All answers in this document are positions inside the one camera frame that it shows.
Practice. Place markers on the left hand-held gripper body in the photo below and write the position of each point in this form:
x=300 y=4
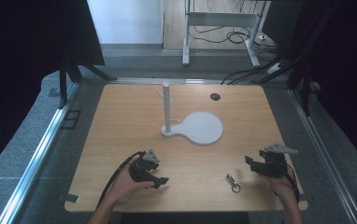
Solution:
x=139 y=170

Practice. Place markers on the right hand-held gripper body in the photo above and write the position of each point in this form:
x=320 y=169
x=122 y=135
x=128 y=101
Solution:
x=274 y=163

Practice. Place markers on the person's left hand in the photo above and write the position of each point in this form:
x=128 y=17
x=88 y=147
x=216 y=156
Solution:
x=126 y=185

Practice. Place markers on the person's right hand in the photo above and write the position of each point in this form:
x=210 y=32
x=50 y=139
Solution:
x=281 y=186

